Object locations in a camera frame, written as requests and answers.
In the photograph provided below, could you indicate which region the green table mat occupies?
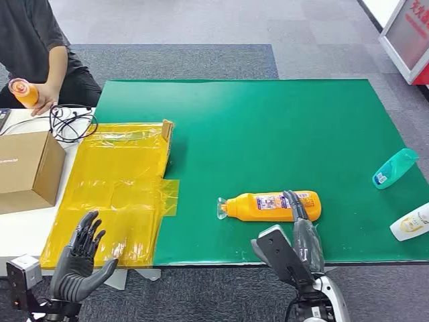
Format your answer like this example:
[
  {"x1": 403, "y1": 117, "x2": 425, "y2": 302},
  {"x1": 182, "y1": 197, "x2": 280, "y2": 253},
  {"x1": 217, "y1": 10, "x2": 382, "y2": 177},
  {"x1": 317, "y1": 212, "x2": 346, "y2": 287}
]
[{"x1": 94, "y1": 78, "x2": 429, "y2": 266}]

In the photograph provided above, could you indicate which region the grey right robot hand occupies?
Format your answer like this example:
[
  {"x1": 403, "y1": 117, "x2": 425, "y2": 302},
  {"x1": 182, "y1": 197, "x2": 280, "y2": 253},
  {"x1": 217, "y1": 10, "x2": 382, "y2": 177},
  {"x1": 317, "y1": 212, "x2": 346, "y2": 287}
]
[{"x1": 283, "y1": 190, "x2": 325, "y2": 276}]

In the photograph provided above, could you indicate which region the person's hand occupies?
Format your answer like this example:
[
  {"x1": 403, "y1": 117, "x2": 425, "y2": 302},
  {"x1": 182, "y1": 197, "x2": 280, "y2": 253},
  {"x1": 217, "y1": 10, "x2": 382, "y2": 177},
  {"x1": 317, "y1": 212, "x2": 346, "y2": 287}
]
[{"x1": 31, "y1": 83, "x2": 60, "y2": 117}]

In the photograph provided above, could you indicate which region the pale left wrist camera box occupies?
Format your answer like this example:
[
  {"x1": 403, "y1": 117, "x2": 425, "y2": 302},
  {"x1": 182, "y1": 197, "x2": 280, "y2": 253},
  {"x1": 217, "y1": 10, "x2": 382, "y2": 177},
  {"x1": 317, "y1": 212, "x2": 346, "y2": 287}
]
[{"x1": 5, "y1": 254, "x2": 43, "y2": 312}]

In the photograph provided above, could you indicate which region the yellow film covered cardboard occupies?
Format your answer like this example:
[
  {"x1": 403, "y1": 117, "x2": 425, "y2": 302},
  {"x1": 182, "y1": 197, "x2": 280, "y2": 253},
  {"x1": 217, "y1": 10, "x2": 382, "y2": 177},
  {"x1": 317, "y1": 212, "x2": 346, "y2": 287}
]
[{"x1": 39, "y1": 119, "x2": 180, "y2": 270}]

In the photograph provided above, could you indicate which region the orange bottle with clear cap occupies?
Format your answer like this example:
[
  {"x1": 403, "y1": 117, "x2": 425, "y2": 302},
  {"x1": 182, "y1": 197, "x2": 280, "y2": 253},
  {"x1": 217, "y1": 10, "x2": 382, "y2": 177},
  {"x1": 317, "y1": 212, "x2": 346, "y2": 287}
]
[{"x1": 8, "y1": 78, "x2": 40, "y2": 109}]

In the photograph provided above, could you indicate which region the white and red sign stand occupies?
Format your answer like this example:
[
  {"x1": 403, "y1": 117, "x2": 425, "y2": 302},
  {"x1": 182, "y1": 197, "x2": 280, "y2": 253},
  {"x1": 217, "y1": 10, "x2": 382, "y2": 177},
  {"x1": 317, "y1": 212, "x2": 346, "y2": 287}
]
[{"x1": 378, "y1": 0, "x2": 429, "y2": 86}]

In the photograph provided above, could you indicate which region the white plastic bottle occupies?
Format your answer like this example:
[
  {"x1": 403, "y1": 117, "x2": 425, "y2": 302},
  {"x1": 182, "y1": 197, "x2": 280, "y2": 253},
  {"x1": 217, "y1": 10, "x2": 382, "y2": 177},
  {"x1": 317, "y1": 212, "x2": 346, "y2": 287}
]
[{"x1": 390, "y1": 202, "x2": 429, "y2": 242}]

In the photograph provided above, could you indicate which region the person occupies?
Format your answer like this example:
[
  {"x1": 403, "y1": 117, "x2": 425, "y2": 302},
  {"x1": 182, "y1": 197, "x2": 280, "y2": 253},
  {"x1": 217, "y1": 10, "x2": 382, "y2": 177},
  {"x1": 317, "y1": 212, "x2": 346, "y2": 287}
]
[{"x1": 0, "y1": 0, "x2": 103, "y2": 117}]

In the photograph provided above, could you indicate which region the teal plastic bottle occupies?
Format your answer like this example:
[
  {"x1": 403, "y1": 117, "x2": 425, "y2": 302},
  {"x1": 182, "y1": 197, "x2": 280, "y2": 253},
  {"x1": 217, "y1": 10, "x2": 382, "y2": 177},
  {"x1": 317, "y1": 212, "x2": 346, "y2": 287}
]
[{"x1": 372, "y1": 148, "x2": 419, "y2": 191}]

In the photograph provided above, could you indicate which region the brown cardboard box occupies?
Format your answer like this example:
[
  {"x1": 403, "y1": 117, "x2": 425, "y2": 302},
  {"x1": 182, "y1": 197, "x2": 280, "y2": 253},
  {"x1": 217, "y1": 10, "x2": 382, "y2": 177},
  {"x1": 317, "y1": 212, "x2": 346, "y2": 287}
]
[{"x1": 0, "y1": 131, "x2": 67, "y2": 215}]

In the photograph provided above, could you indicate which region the black cable bundle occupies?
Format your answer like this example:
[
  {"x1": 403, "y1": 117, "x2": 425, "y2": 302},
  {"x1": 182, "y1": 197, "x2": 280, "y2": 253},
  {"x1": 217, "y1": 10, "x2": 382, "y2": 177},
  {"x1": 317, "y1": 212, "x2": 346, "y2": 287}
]
[{"x1": 0, "y1": 103, "x2": 99, "y2": 144}]

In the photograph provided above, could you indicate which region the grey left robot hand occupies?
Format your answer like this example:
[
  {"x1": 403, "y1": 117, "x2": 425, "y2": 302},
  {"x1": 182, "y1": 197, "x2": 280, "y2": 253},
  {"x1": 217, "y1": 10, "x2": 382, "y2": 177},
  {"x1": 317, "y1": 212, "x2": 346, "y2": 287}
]
[{"x1": 53, "y1": 211, "x2": 118, "y2": 288}]

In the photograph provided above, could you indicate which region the orange bottle with printed label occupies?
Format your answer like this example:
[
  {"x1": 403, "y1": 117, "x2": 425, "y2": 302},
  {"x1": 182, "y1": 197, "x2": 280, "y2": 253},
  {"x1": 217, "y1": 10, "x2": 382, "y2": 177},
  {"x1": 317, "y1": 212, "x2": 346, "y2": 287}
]
[{"x1": 216, "y1": 191, "x2": 322, "y2": 223}]

